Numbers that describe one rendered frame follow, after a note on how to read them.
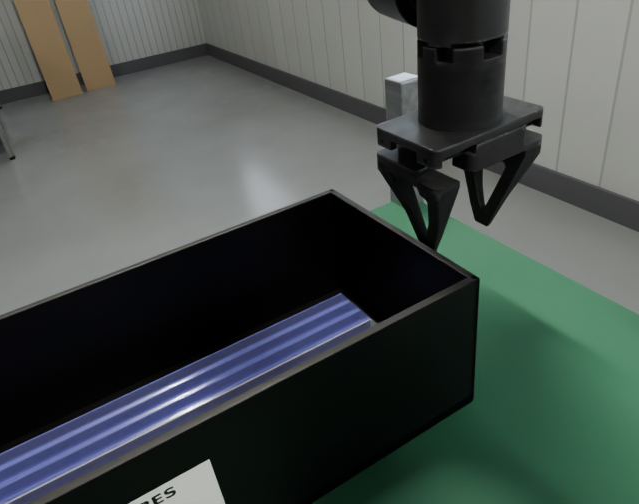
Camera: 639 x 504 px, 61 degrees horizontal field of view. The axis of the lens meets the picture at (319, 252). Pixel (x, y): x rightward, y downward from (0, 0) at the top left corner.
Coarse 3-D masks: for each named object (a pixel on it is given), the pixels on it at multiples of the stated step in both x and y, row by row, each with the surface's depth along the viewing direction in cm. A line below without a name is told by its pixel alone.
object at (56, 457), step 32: (288, 320) 43; (320, 320) 42; (352, 320) 42; (224, 352) 41; (256, 352) 40; (288, 352) 40; (320, 352) 39; (160, 384) 39; (192, 384) 38; (224, 384) 38; (256, 384) 37; (96, 416) 37; (128, 416) 36; (160, 416) 36; (192, 416) 36; (32, 448) 35; (64, 448) 35; (96, 448) 34; (128, 448) 34; (0, 480) 33; (32, 480) 33; (64, 480) 33
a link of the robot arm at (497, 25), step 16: (416, 0) 34; (432, 0) 32; (448, 0) 32; (464, 0) 31; (480, 0) 31; (496, 0) 32; (432, 16) 33; (448, 16) 32; (464, 16) 32; (480, 16) 32; (496, 16) 32; (432, 32) 33; (448, 32) 33; (464, 32) 32; (480, 32) 32; (496, 32) 33; (448, 48) 34
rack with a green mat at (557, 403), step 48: (480, 240) 57; (480, 288) 51; (528, 288) 50; (576, 288) 49; (480, 336) 45; (528, 336) 45; (576, 336) 44; (624, 336) 43; (480, 384) 41; (528, 384) 40; (576, 384) 40; (624, 384) 39; (432, 432) 38; (480, 432) 37; (528, 432) 37; (576, 432) 37; (624, 432) 36; (384, 480) 35; (432, 480) 35; (480, 480) 34; (528, 480) 34; (576, 480) 34; (624, 480) 33
